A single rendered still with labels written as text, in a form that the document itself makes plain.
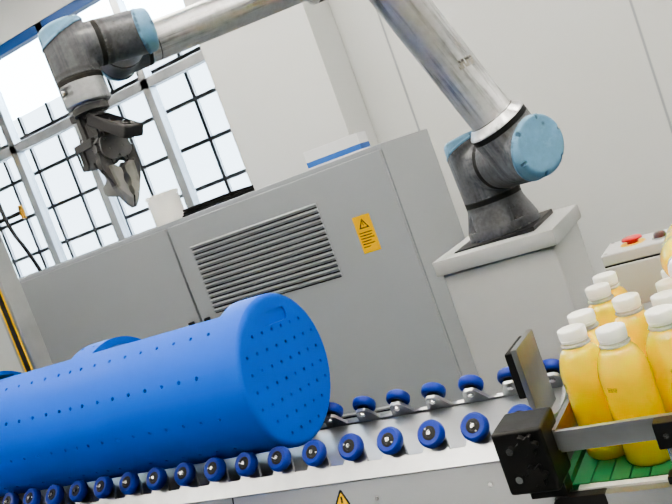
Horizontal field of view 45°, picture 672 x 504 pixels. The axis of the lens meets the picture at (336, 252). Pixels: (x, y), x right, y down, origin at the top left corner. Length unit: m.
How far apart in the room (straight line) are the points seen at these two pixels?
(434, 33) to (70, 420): 1.13
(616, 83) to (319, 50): 1.42
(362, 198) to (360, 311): 0.45
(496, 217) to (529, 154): 0.24
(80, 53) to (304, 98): 2.66
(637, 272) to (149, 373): 0.89
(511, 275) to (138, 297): 2.13
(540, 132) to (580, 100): 2.13
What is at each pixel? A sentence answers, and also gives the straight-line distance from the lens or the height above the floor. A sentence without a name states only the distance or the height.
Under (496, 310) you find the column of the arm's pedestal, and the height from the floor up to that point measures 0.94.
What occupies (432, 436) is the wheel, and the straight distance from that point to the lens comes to 1.31.
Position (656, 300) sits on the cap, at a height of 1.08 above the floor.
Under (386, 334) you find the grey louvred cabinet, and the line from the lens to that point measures 3.19.
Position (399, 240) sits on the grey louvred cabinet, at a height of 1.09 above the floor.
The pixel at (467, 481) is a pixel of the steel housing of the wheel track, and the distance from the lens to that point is 1.31.
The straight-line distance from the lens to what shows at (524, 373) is 1.29.
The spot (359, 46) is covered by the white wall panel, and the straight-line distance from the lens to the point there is 4.41.
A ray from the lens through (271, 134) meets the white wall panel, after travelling 4.35.
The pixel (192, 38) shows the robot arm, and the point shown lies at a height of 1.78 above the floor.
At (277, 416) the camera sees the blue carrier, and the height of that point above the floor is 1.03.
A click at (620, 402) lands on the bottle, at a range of 1.13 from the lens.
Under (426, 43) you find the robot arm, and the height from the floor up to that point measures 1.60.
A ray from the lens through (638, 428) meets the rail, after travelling 1.11.
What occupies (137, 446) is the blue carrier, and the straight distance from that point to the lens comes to 1.62.
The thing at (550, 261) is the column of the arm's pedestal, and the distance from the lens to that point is 2.03.
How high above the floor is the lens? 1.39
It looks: 5 degrees down
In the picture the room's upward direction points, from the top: 20 degrees counter-clockwise
